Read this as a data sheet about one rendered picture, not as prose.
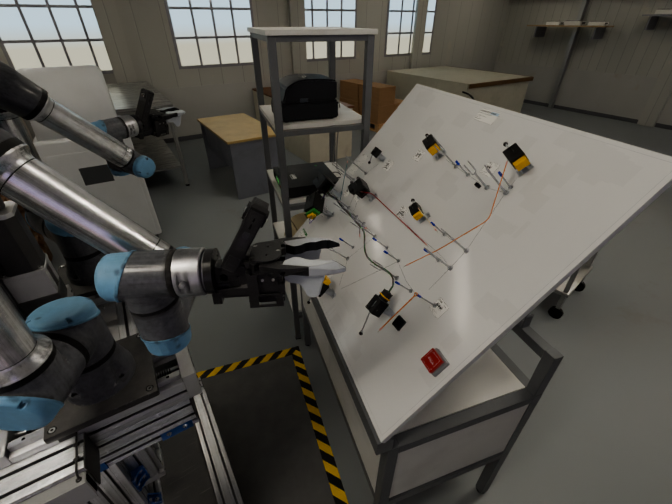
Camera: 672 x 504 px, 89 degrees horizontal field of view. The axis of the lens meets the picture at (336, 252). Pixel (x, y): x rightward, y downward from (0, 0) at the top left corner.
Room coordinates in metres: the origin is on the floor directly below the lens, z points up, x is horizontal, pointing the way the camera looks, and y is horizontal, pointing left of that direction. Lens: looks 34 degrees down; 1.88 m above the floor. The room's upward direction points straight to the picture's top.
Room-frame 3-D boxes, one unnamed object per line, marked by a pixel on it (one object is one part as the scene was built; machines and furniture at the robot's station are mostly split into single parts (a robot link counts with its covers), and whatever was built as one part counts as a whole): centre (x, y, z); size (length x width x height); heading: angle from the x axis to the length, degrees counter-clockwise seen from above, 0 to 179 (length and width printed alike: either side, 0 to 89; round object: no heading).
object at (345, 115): (2.02, 0.15, 0.92); 0.60 x 0.50 x 1.85; 19
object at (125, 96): (5.09, 2.88, 0.59); 2.17 x 0.82 x 1.17; 32
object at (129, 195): (3.14, 2.26, 0.78); 0.79 x 0.69 x 1.56; 32
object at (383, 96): (7.83, -0.80, 0.41); 1.39 x 0.99 x 0.82; 32
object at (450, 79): (8.38, -2.63, 0.46); 2.39 x 1.94 x 0.91; 32
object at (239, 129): (4.66, 1.31, 0.37); 1.33 x 0.69 x 0.73; 33
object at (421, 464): (1.18, -0.26, 0.60); 1.17 x 0.58 x 0.40; 19
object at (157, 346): (0.43, 0.30, 1.46); 0.11 x 0.08 x 0.11; 6
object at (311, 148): (6.37, 0.66, 0.40); 2.34 x 0.77 x 0.80; 32
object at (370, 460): (0.82, -0.06, 0.60); 0.55 x 0.03 x 0.39; 19
